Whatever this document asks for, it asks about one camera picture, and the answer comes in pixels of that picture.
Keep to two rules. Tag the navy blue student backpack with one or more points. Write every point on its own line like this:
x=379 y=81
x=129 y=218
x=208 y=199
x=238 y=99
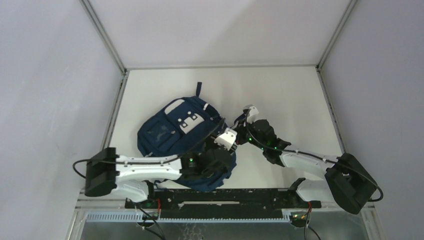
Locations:
x=179 y=127

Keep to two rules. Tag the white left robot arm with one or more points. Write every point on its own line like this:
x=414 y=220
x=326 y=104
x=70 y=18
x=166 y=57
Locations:
x=108 y=173

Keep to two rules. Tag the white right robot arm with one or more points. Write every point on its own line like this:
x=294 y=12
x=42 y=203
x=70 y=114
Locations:
x=340 y=179

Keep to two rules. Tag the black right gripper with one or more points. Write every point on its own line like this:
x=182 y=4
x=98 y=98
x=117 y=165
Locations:
x=241 y=129

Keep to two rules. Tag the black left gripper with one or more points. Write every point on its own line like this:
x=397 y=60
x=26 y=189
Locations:
x=214 y=141

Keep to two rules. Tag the black mounting rail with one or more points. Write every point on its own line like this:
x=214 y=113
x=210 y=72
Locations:
x=231 y=205

